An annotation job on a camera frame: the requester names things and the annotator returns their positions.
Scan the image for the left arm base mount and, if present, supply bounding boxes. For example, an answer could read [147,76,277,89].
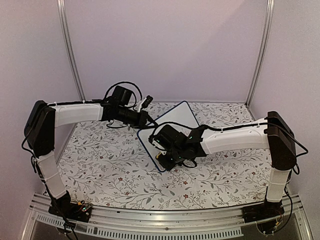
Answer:
[48,200,93,223]

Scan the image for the small blue-framed whiteboard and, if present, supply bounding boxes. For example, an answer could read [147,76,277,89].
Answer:
[137,101,199,173]

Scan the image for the left aluminium frame post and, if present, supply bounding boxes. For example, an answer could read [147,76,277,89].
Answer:
[56,0,86,101]

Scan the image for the right black cable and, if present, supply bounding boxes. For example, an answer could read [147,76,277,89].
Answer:
[269,119,309,176]

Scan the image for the left black cable loop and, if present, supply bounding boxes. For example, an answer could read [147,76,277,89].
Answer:
[103,81,143,108]

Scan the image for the front aluminium rail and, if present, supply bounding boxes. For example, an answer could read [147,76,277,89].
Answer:
[21,193,313,240]

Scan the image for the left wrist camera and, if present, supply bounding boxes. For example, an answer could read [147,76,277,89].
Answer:
[133,95,154,113]

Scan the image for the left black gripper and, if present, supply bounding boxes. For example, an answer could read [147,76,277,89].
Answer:
[117,106,159,130]

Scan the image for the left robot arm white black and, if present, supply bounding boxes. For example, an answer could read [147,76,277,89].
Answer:
[21,99,157,217]

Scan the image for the right aluminium frame post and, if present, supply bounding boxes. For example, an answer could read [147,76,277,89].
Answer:
[245,0,275,108]

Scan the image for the aluminium frame post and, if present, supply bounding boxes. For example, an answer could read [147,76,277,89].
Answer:
[245,0,275,108]
[56,0,86,101]

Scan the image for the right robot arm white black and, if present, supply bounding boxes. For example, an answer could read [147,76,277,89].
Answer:
[149,111,304,220]

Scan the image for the floral patterned table mat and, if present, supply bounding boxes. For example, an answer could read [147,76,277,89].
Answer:
[47,101,286,211]

